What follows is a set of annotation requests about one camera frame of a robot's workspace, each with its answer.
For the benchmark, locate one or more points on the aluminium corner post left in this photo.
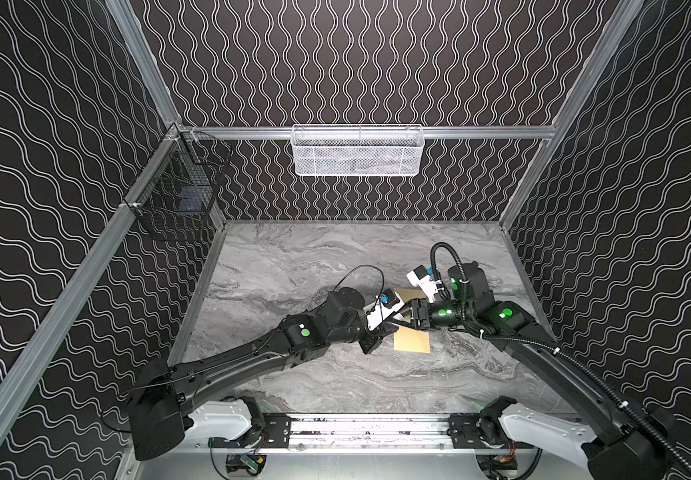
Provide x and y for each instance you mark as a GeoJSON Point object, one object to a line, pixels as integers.
{"type": "Point", "coordinates": [131, 31]}

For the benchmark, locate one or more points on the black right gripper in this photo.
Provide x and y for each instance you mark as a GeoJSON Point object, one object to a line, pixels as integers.
{"type": "Point", "coordinates": [420, 315]}

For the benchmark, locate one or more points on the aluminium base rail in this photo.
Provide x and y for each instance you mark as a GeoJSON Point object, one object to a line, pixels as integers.
{"type": "Point", "coordinates": [231, 427]}

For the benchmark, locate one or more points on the aluminium back crossbar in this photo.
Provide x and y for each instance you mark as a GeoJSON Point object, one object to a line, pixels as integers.
{"type": "Point", "coordinates": [342, 131]}

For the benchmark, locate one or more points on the black wire basket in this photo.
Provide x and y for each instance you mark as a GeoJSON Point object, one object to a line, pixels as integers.
{"type": "Point", "coordinates": [179, 204]}

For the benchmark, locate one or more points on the aluminium corner post right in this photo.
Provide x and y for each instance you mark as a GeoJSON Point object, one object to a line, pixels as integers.
{"type": "Point", "coordinates": [624, 15]}

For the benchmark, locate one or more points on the aluminium left side rail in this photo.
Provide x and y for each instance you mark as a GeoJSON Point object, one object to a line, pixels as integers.
{"type": "Point", "coordinates": [30, 365]}

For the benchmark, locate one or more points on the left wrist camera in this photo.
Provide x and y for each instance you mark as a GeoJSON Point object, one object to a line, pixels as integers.
{"type": "Point", "coordinates": [388, 299]}

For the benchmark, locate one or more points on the aluminium corner post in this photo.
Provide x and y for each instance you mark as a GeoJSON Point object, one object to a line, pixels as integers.
{"type": "Point", "coordinates": [624, 15]}
{"type": "Point", "coordinates": [131, 31]}

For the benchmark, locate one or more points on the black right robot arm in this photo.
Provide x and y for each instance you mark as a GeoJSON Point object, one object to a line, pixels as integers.
{"type": "Point", "coordinates": [614, 438]}

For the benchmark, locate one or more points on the white wire basket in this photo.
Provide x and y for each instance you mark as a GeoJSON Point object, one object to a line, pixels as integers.
{"type": "Point", "coordinates": [358, 156]}

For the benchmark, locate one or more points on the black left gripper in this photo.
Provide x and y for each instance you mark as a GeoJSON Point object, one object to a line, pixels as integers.
{"type": "Point", "coordinates": [375, 335]}

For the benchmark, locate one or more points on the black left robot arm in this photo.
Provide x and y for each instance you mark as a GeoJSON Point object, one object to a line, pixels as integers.
{"type": "Point", "coordinates": [163, 397]}

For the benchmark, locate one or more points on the tan kraft envelope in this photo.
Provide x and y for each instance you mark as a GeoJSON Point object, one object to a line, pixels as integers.
{"type": "Point", "coordinates": [408, 340]}

